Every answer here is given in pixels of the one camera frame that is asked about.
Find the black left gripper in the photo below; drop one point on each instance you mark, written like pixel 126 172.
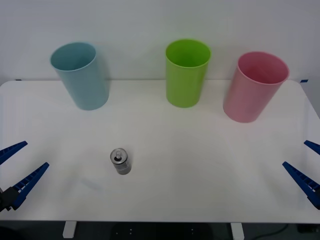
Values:
pixel 4 200

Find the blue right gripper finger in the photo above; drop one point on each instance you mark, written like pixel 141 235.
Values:
pixel 303 180
pixel 313 147

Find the black drink can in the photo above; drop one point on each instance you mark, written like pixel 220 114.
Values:
pixel 122 165

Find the pink plastic bin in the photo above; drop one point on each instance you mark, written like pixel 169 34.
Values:
pixel 250 100

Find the white table leg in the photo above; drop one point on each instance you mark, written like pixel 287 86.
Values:
pixel 69 229
pixel 237 231

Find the pale blue plastic bin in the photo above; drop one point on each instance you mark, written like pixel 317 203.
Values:
pixel 85 85

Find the green plastic bin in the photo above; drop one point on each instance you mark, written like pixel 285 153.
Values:
pixel 185 85

